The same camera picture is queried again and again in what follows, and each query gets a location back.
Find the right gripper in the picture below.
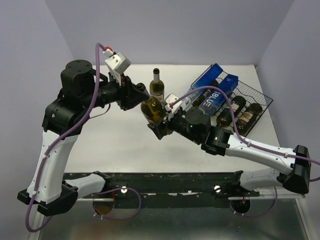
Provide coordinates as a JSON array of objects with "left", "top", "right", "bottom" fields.
[{"left": 147, "top": 107, "right": 201, "bottom": 144}]

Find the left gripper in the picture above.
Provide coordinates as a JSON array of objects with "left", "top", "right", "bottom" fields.
[{"left": 80, "top": 69, "right": 150, "bottom": 111}]

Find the dark green bottle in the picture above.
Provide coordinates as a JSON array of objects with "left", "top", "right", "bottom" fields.
[{"left": 136, "top": 83, "right": 166, "bottom": 125}]

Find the tall green bottle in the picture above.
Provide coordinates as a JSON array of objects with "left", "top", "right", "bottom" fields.
[{"left": 149, "top": 68, "right": 165, "bottom": 102}]

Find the green wine bottle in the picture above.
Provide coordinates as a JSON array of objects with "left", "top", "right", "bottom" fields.
[
  {"left": 216, "top": 95, "right": 247, "bottom": 127},
  {"left": 192, "top": 80, "right": 219, "bottom": 107}
]

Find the tall blue glass bottle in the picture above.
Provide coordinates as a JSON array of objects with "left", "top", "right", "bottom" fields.
[{"left": 198, "top": 74, "right": 239, "bottom": 116}]

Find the short blue glass bottle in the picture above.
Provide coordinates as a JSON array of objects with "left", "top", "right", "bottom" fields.
[{"left": 181, "top": 63, "right": 224, "bottom": 111}]

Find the green bottle grey foil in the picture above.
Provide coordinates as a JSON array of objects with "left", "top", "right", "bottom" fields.
[{"left": 235, "top": 103, "right": 263, "bottom": 136}]

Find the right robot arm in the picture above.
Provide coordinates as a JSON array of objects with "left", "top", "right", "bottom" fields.
[{"left": 147, "top": 108, "right": 311, "bottom": 196}]

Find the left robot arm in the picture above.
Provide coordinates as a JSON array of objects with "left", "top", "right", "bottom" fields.
[{"left": 17, "top": 57, "right": 148, "bottom": 217}]

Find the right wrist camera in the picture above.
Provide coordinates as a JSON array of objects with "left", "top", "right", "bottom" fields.
[{"left": 163, "top": 93, "right": 186, "bottom": 121}]

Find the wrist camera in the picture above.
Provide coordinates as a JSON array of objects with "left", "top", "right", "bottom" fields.
[
  {"left": 163, "top": 93, "right": 186, "bottom": 121},
  {"left": 103, "top": 46, "right": 131, "bottom": 76}
]

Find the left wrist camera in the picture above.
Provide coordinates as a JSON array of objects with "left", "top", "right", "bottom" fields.
[{"left": 103, "top": 46, "right": 131, "bottom": 76}]

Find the black mounting base plate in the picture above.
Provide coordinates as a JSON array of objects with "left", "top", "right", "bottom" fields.
[{"left": 86, "top": 171, "right": 260, "bottom": 209}]

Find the black wire wine rack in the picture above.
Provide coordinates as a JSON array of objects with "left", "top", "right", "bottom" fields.
[{"left": 190, "top": 65, "right": 273, "bottom": 137}]

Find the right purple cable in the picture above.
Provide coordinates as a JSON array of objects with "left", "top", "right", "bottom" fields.
[{"left": 169, "top": 86, "right": 320, "bottom": 182}]

